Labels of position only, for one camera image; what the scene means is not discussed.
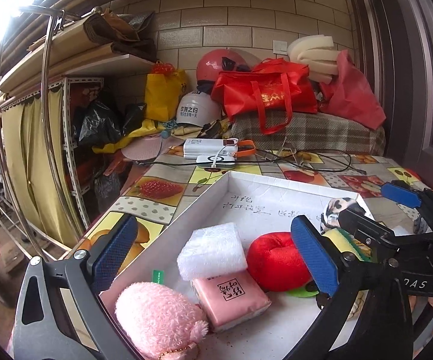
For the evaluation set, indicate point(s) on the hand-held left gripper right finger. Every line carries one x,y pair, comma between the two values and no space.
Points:
314,255

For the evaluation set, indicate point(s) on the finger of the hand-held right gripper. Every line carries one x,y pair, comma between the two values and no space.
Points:
366,228
400,195

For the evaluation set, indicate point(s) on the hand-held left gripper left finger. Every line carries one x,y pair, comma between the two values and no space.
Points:
115,251

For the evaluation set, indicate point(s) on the yellow sponge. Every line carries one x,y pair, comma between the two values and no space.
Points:
338,238

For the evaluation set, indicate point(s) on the black and white scrunchie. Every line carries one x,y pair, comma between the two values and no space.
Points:
336,206

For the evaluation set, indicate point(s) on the red apple plush toy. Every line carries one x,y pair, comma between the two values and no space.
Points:
272,262

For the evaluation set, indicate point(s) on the white cardboard box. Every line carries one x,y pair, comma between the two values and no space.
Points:
276,202

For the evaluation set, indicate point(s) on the pink plush toy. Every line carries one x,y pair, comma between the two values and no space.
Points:
156,318

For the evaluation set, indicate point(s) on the pink tissue packet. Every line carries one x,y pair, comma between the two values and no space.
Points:
231,296

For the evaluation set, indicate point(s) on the white foam sheet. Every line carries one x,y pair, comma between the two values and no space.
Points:
212,249

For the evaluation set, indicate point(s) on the fruit print tablecloth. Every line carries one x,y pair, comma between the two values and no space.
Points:
152,191

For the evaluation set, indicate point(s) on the plaid covered box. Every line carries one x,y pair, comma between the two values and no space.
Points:
314,135

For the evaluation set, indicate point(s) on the pink cloth hat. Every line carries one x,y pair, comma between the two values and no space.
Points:
141,149

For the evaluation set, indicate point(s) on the red plastic bag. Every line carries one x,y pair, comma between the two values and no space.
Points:
355,97

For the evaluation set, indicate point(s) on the purple panel door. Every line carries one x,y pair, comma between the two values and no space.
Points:
419,82

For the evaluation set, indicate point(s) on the yellow cloth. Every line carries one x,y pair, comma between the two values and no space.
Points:
141,131

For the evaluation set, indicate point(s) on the yellow curtain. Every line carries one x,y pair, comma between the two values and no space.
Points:
32,157

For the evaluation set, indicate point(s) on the black plastic bag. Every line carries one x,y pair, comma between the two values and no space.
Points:
96,123

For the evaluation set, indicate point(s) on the white power bank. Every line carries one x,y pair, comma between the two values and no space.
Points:
209,148

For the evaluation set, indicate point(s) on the metal tube rack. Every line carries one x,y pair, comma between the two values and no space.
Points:
45,120

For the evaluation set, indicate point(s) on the yellow bag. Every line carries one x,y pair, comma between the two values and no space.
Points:
160,93

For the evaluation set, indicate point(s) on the white helmet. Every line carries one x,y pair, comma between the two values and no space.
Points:
197,108

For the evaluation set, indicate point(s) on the red tote bag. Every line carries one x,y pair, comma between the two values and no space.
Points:
269,93

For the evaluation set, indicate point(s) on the cream foam rolls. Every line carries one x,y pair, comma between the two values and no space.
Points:
306,50

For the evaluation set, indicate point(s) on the wooden shelf boards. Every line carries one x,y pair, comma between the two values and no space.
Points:
70,60

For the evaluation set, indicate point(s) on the red helmet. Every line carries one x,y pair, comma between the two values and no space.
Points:
212,65

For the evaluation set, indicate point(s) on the white wall switch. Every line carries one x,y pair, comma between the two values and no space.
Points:
280,46

